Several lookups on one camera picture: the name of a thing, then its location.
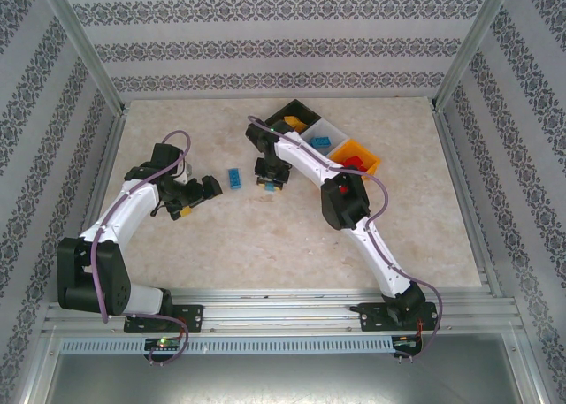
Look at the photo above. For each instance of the blue lego brick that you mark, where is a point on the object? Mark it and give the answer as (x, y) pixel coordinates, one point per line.
(235, 178)
(321, 142)
(269, 187)

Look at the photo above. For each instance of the yellow lego brick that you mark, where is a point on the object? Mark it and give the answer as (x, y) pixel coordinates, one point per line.
(292, 121)
(303, 126)

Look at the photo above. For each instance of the red lego brick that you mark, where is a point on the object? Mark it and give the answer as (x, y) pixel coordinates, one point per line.
(352, 162)
(364, 169)

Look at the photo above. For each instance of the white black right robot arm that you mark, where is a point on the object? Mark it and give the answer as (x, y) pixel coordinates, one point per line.
(305, 156)

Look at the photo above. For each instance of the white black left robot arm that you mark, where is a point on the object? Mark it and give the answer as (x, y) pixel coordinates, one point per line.
(124, 214)

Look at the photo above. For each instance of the black plastic bin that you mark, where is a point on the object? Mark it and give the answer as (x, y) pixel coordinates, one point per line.
(296, 109)

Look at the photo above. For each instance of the white plastic bin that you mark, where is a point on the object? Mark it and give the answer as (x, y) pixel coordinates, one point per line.
(327, 127)

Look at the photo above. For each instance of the orange plastic bin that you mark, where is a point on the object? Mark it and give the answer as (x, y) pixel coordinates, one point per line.
(349, 150)

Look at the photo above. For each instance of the small controller board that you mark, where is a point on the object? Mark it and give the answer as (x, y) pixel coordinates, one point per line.
(161, 343)
(404, 341)

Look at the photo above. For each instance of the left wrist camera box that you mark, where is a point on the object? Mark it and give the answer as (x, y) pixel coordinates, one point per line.
(185, 172)

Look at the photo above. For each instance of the aluminium side rail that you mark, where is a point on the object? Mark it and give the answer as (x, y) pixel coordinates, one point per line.
(469, 209)
(94, 209)

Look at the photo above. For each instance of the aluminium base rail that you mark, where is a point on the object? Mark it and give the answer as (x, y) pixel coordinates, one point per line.
(283, 315)

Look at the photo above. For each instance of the aluminium frame post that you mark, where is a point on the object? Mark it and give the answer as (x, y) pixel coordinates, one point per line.
(477, 37)
(79, 37)

